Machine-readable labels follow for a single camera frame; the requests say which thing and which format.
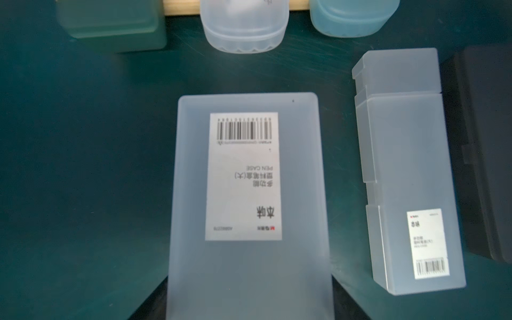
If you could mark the dark green pencil case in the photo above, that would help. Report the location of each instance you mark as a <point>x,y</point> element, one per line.
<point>114,26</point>

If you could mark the wide frosted pencil case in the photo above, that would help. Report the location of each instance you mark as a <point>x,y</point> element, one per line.
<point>249,235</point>

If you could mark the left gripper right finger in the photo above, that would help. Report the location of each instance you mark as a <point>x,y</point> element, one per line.
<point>345,307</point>

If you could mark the narrow frosted pencil case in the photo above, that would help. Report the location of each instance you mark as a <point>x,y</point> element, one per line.
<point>412,221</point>

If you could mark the clear rounded pencil case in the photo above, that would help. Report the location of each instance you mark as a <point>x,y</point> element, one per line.
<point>255,31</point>

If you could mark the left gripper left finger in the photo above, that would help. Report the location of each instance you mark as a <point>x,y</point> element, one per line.
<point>154,307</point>

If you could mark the light blue pencil case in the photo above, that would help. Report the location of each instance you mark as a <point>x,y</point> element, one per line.
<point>351,18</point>

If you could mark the black pencil case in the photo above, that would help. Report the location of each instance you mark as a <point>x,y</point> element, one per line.
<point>476,90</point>

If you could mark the wooden two-tier shelf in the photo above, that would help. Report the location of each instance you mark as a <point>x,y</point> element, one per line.
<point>186,7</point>

